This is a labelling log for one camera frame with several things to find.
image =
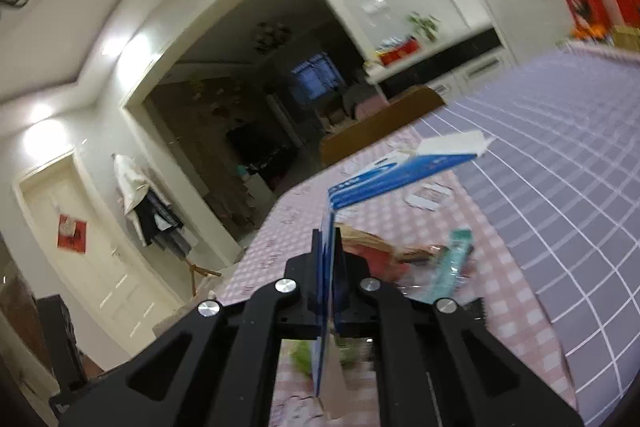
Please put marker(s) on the green potted plant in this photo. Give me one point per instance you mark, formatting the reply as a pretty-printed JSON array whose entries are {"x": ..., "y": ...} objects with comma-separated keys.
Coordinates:
[{"x": 424, "y": 26}]

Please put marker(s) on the brown and red snack wrapper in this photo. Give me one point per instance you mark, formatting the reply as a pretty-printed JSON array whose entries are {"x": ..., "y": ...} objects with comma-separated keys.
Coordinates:
[{"x": 372, "y": 257}]

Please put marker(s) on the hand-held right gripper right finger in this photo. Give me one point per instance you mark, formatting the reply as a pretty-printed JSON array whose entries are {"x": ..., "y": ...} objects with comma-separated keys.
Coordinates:
[{"x": 350, "y": 299}]

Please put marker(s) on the teal wrapper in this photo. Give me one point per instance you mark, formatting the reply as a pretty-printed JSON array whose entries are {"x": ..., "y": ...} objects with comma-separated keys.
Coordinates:
[{"x": 450, "y": 264}]

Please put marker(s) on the dark cabinet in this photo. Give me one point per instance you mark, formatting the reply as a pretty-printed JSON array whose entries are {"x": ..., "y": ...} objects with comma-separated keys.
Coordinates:
[{"x": 57, "y": 342}]

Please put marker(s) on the coat rack with clothes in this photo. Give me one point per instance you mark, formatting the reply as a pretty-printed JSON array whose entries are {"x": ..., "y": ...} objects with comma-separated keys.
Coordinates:
[{"x": 145, "y": 207}]

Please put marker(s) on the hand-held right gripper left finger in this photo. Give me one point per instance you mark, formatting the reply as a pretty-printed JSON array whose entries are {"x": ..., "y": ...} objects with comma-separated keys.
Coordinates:
[{"x": 306, "y": 299}]

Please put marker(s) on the window with blue curtain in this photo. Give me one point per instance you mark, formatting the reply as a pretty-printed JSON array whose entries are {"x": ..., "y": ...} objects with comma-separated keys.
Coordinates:
[{"x": 316, "y": 78}]

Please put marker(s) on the pink checked tablecloth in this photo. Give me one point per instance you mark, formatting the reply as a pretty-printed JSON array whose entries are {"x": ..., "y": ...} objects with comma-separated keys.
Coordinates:
[{"x": 500, "y": 332}]

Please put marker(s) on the pink armchair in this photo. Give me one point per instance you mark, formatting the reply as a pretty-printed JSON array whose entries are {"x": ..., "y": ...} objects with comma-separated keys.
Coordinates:
[{"x": 370, "y": 106}]

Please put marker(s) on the yellow box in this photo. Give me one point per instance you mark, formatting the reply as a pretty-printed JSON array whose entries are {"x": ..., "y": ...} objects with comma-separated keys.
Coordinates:
[{"x": 627, "y": 38}]

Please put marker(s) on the red door decoration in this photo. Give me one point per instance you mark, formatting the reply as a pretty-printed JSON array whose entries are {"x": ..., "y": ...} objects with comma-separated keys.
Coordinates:
[{"x": 71, "y": 233}]

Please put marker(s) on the purple grid tablecloth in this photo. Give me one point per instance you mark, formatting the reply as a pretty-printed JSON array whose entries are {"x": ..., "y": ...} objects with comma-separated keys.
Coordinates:
[{"x": 575, "y": 157}]

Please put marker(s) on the white panelled door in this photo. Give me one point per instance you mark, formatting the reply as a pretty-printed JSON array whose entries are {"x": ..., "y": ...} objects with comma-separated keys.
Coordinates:
[{"x": 100, "y": 267}]

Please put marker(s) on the blue and white carton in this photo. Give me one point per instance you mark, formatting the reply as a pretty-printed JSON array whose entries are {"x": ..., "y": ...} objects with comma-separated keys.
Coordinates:
[{"x": 400, "y": 174}]

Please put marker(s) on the white sideboard with black top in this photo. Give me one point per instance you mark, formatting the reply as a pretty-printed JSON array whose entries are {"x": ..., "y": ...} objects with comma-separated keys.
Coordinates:
[{"x": 480, "y": 67}]

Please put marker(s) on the green leafy scrap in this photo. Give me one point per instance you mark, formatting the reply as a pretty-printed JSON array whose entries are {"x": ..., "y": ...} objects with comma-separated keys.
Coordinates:
[{"x": 302, "y": 354}]

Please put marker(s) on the wooden chair back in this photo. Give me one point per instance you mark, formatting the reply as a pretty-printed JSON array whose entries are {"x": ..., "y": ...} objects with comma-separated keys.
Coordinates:
[{"x": 370, "y": 127}]

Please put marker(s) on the red box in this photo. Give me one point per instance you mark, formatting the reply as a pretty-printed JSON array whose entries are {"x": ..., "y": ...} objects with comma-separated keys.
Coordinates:
[{"x": 397, "y": 53}]

